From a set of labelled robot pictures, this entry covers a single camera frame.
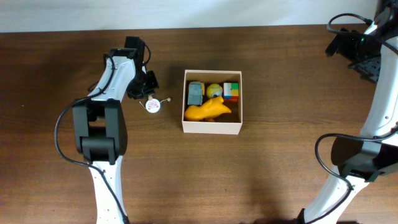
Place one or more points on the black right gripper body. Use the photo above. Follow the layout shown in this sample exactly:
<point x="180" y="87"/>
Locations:
<point x="362" y="51"/>

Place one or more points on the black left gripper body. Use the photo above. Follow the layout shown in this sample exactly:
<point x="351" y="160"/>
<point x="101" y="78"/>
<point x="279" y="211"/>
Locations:
<point x="143" y="86"/>

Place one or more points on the wooden pig rattle drum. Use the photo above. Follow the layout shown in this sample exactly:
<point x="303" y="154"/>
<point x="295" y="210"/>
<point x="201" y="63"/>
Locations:
<point x="153" y="105"/>

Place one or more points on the yellow grey toy truck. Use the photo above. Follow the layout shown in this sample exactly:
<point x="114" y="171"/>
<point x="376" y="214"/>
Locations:
<point x="196" y="91"/>

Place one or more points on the orange rubber toy animal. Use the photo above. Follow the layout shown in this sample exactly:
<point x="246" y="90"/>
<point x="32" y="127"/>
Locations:
<point x="208" y="111"/>

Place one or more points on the yellow minion ball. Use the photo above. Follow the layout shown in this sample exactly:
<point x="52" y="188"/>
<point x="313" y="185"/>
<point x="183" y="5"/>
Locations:
<point x="214" y="90"/>

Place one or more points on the colourful puzzle cube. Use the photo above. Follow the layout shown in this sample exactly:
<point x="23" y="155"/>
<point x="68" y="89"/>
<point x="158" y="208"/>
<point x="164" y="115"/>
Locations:
<point x="231" y="92"/>

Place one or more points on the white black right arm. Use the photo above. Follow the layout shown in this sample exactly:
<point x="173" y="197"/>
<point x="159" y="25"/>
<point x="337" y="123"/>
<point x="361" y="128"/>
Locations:
<point x="359" y="160"/>

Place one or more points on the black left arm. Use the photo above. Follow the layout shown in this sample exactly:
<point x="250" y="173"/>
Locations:
<point x="100" y="128"/>

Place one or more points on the pink cardboard box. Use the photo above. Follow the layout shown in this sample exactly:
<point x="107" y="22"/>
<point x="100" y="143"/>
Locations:
<point x="224" y="124"/>

